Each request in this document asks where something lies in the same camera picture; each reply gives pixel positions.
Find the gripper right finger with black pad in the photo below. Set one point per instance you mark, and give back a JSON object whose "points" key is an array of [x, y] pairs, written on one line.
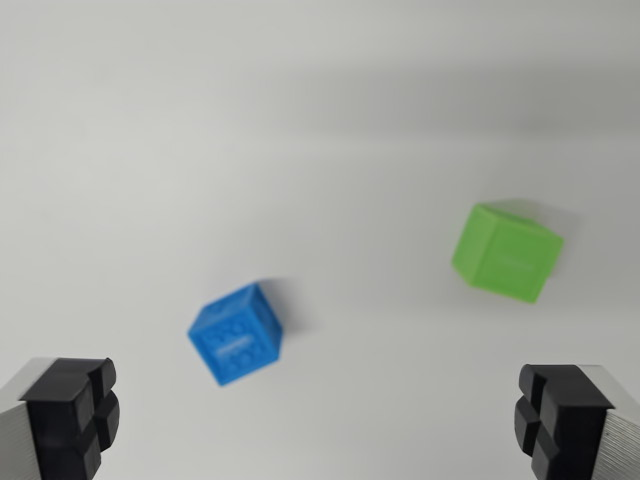
{"points": [[575, 425]]}

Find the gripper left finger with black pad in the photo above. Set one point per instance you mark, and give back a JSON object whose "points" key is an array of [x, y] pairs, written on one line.
{"points": [[55, 420]]}

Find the blue textured rubber cube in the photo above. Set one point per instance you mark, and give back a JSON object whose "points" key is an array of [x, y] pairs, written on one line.
{"points": [[237, 337]]}

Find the green rubber cube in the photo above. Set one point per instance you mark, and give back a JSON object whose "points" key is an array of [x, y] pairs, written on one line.
{"points": [[507, 255]]}

